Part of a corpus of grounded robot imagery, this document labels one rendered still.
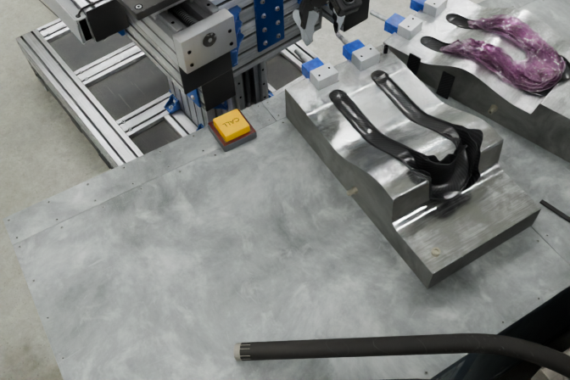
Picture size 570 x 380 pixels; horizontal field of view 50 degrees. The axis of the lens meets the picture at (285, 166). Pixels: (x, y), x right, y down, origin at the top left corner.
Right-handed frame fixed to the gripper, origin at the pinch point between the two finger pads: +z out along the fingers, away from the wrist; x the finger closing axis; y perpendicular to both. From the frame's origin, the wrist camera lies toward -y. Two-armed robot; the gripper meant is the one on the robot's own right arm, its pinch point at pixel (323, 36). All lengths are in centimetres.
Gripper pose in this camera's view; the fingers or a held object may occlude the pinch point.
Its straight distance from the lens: 126.4
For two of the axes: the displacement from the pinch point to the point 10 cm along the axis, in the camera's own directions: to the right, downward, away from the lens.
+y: -5.2, -6.7, 5.3
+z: 0.3, 6.0, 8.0
